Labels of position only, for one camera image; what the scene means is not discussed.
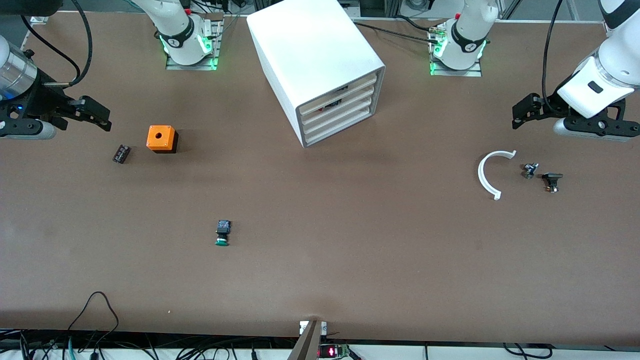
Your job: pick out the aluminium frame corner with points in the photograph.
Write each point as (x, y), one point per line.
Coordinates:
(39, 20)

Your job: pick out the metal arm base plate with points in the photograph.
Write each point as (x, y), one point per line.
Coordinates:
(172, 66)
(472, 73)

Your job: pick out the white bin with orange button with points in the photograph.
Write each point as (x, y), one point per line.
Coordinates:
(360, 87)

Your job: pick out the small metal part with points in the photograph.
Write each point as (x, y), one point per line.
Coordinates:
(529, 171)

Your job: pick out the small black part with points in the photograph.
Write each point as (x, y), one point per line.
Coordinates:
(552, 177)

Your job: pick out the green push button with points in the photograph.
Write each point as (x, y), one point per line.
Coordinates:
(223, 230)

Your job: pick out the grey metal post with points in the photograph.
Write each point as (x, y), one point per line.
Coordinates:
(307, 345)

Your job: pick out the white curved plastic arc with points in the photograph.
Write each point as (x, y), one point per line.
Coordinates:
(480, 175)

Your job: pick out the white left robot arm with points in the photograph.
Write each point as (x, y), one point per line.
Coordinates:
(470, 30)

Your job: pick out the orange box with hole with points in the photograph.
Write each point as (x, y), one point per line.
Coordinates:
(162, 137)

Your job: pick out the device with red display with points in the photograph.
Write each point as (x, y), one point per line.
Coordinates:
(332, 351)

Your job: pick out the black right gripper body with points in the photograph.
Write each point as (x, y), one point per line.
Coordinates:
(44, 101)

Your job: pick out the small black contact block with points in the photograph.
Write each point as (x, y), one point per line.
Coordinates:
(121, 153)

